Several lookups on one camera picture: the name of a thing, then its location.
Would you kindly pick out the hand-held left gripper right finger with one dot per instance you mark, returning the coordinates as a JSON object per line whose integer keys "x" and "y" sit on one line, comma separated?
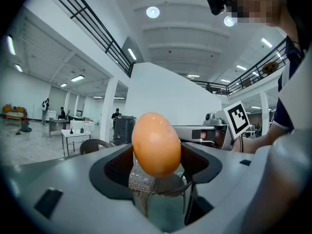
{"x": 226, "y": 174}

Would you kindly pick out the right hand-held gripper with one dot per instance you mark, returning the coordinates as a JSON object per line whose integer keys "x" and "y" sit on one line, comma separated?
{"x": 237, "y": 121}

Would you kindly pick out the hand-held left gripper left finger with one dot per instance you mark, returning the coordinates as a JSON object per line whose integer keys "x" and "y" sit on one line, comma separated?
{"x": 73, "y": 179}

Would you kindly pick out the person's right forearm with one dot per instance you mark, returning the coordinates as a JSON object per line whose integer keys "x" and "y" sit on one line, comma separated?
{"x": 263, "y": 140}

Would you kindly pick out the person's right hand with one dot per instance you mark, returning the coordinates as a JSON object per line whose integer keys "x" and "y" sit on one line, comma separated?
{"x": 220, "y": 139}

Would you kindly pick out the brown wicker chair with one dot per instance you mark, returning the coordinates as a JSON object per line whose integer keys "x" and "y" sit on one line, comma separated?
{"x": 93, "y": 146}
{"x": 170, "y": 186}

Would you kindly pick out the white sink stand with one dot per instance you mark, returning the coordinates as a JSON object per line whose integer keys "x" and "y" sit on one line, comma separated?
{"x": 73, "y": 136}

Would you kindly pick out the white counter block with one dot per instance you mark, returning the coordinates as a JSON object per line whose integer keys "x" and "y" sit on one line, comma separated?
{"x": 80, "y": 125}

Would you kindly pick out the grey metal table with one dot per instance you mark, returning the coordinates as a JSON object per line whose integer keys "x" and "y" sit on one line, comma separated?
{"x": 57, "y": 122}

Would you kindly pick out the dark green bathtub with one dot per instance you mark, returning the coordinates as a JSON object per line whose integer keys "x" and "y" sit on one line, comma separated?
{"x": 74, "y": 118}

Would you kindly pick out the black cleaning machine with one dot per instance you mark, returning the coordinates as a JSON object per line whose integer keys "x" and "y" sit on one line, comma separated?
{"x": 123, "y": 130}

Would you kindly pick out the glass-top wicker table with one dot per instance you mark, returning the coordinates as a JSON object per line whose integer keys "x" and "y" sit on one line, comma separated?
{"x": 140, "y": 179}

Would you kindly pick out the green vacuum cleaner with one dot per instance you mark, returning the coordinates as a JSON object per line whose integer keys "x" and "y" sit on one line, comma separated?
{"x": 25, "y": 127}

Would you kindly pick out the black metal railing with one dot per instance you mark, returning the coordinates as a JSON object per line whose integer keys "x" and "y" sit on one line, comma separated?
{"x": 107, "y": 39}
{"x": 243, "y": 79}

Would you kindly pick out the orange sofa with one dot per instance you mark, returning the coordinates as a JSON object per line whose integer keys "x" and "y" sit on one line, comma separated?
{"x": 14, "y": 112}

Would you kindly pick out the person's navy shirt torso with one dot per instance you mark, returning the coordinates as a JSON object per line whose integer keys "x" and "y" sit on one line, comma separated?
{"x": 285, "y": 101}

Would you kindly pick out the long ceiling tube light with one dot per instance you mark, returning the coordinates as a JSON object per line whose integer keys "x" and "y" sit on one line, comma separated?
{"x": 266, "y": 42}
{"x": 131, "y": 54}
{"x": 77, "y": 78}
{"x": 63, "y": 84}

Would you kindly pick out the round woven wooden object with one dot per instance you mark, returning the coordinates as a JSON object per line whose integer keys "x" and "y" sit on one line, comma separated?
{"x": 270, "y": 68}

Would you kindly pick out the round ceiling light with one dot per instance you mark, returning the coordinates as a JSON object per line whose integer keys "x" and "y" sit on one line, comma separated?
{"x": 152, "y": 12}
{"x": 229, "y": 21}

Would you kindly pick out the person's head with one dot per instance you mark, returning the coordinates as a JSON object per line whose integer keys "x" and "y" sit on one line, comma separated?
{"x": 258, "y": 4}

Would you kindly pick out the black head-mounted camera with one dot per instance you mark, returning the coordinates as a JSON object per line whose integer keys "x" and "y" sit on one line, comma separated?
{"x": 215, "y": 2}

